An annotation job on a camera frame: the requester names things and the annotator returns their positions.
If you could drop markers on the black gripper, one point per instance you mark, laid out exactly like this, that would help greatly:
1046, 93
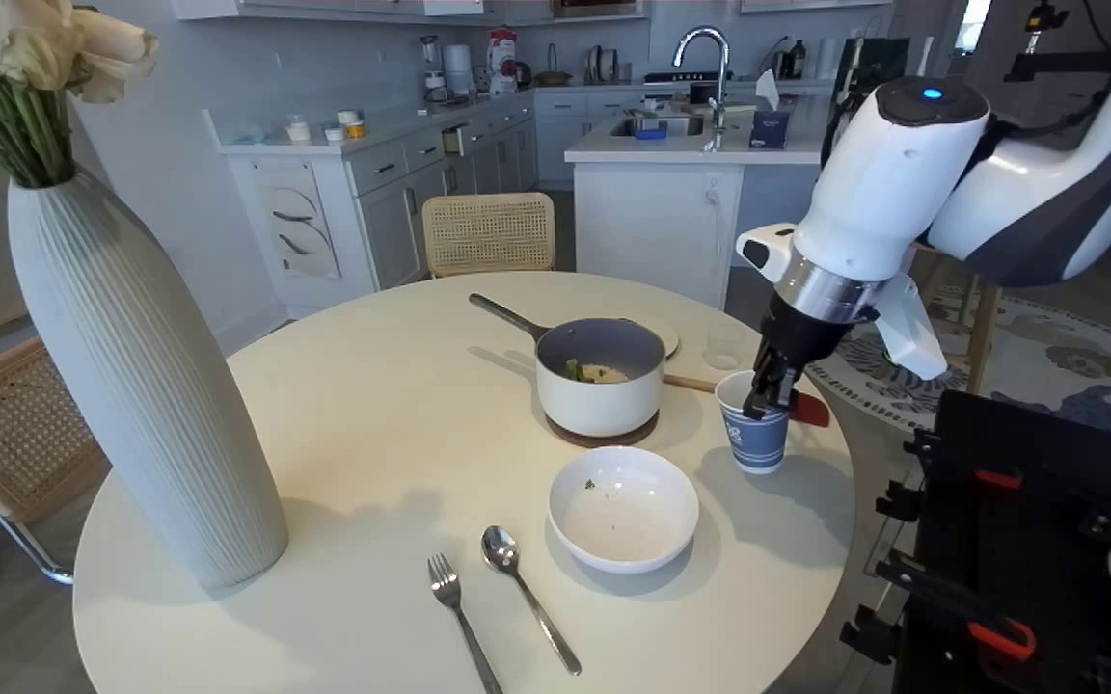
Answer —
788, 348

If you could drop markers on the blue and white cup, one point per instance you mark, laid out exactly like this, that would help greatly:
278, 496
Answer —
759, 442

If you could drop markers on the silver spoon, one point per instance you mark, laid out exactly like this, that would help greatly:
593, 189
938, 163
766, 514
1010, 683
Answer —
521, 583

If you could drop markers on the silver fork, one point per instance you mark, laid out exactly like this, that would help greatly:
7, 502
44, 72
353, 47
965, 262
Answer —
461, 611

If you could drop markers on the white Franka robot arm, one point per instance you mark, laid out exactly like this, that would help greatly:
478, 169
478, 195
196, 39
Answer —
965, 168

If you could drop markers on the dark round trivet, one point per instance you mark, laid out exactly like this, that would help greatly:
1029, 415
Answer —
606, 442

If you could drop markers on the white bowl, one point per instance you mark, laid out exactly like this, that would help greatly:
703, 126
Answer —
622, 511

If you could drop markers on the wooden bar stool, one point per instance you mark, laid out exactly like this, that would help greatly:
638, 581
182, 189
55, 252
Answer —
975, 308

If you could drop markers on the round patterned rug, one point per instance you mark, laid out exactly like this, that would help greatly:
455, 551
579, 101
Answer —
1072, 372

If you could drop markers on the wicker back chair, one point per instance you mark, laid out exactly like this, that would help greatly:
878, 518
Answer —
488, 231
16, 437

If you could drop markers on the black perforated side table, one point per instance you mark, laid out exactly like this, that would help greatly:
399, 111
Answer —
1059, 541

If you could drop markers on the chrome kitchen faucet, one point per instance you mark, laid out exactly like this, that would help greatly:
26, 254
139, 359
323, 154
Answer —
701, 33

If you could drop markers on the white kitchen counter cabinet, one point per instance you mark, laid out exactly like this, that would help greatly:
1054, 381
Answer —
309, 217

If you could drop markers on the grey ribbed vase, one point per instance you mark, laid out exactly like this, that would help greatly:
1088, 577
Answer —
133, 385

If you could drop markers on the cream flower bouquet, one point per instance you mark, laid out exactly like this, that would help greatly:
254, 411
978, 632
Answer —
30, 52

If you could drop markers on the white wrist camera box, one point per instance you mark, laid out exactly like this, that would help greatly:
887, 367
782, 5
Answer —
907, 330

